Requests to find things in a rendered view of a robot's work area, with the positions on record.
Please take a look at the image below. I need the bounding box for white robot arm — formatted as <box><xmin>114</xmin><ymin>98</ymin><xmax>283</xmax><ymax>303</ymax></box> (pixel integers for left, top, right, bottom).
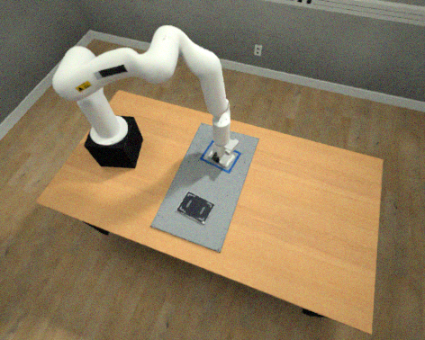
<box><xmin>52</xmin><ymin>25</ymin><xmax>239</xmax><ymax>156</ymax></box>

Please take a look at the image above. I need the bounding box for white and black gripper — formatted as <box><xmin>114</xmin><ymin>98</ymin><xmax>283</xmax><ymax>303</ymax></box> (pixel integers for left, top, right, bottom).
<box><xmin>212</xmin><ymin>143</ymin><xmax>227</xmax><ymax>163</ymax></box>

